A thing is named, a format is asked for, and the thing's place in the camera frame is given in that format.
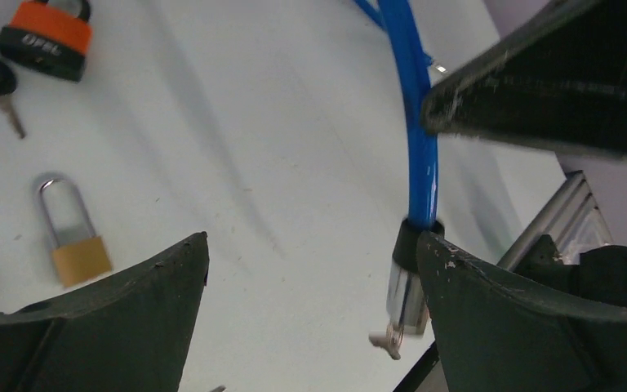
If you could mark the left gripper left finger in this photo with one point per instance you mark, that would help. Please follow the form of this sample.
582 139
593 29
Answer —
130 331

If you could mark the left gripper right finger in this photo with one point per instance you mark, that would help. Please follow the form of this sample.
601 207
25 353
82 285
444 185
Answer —
499 331

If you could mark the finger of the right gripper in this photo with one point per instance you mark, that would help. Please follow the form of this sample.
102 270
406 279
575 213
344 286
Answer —
558 82

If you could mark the brass long-shackle padlock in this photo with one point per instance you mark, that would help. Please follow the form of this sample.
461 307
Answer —
78 253

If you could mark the orange black padlock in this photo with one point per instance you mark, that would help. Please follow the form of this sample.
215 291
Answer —
49 37

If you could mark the blue cable lock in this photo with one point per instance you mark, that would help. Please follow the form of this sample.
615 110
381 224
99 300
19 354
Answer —
405 301

